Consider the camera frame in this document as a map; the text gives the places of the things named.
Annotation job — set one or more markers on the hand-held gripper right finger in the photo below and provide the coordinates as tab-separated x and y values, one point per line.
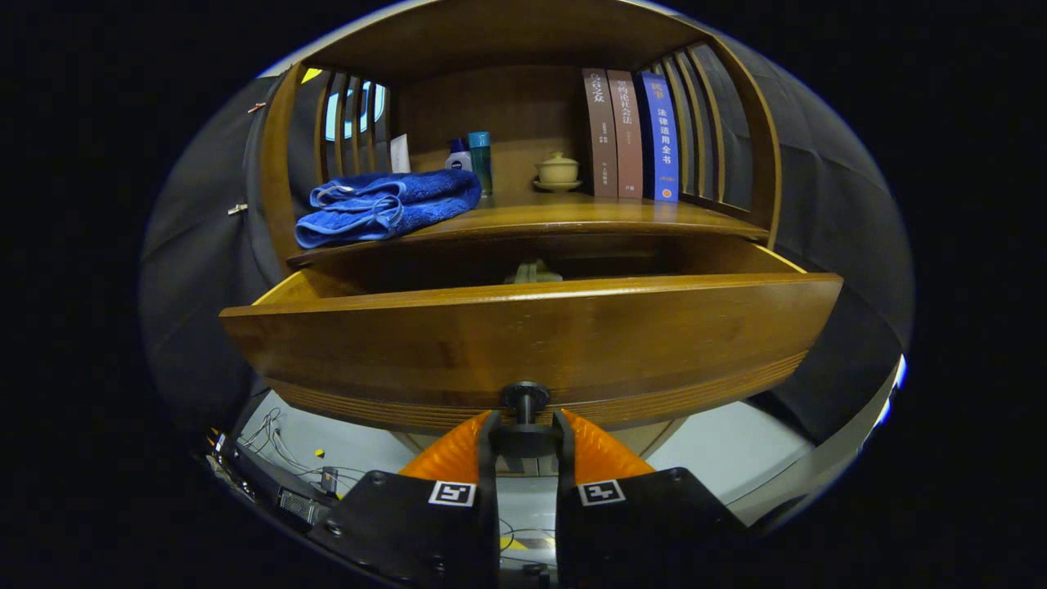
564	466

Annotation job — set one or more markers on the white and blue bottle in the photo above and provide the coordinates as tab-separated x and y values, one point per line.
458	159

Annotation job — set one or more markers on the blue folded towel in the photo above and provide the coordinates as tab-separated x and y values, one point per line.
384	204

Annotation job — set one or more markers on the wooden cabinet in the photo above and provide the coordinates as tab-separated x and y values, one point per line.
507	106

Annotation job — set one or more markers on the dark brown book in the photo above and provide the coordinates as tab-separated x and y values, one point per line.
601	139

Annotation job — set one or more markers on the wooden drawer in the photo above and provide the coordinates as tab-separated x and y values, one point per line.
532	335

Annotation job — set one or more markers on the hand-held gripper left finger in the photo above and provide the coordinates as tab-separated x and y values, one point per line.
488	466

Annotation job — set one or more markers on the blue book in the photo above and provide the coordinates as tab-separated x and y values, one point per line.
661	139

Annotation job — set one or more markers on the white card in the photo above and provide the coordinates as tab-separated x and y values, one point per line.
399	155

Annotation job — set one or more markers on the teal bottle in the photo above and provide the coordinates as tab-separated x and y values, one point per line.
480	164

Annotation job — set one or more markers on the reddish brown book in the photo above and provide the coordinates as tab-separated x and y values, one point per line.
628	139

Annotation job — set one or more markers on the wooden countertop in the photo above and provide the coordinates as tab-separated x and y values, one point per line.
556	214

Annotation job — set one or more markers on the beige lidded teacup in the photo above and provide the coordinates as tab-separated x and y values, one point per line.
558	170

